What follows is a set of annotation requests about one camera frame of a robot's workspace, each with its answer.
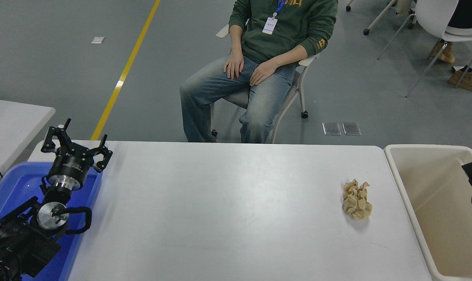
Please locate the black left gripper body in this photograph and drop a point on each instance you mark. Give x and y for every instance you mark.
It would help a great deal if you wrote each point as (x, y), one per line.
(70, 166)

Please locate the person's right forearm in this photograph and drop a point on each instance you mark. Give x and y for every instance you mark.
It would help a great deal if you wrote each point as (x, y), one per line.
(236, 41)

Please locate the person's left forearm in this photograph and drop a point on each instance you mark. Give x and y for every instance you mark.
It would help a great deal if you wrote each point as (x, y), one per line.
(289, 57)

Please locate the person's right hand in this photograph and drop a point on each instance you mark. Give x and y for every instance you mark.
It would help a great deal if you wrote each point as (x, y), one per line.
(233, 67)

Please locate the person's left hand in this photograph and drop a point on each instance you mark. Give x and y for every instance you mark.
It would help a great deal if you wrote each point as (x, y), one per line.
(262, 74)

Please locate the large pale plastic bin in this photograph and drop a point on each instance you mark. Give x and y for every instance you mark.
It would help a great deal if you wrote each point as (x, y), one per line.
(435, 187)

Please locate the blue plastic tray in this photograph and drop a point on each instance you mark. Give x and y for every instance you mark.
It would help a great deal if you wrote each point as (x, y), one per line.
(17, 183)

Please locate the white side table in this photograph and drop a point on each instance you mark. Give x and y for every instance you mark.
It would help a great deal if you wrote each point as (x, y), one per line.
(9, 128)

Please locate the person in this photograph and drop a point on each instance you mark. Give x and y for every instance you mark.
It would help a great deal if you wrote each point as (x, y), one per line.
(294, 27)
(468, 80)

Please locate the crumpled tan paper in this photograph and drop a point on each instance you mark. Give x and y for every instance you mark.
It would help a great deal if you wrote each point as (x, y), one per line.
(357, 203)

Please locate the metal floor plate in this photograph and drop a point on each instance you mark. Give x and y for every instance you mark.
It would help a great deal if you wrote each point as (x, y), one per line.
(331, 128)
(351, 128)

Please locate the white shell chair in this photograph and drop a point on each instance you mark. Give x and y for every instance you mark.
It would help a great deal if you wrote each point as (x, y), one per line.
(435, 15)

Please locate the white wheeled chair legs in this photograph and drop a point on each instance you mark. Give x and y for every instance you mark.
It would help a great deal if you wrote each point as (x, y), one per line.
(366, 31)

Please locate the white wheeled chair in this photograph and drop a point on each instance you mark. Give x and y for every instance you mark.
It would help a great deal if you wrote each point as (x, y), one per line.
(294, 91)

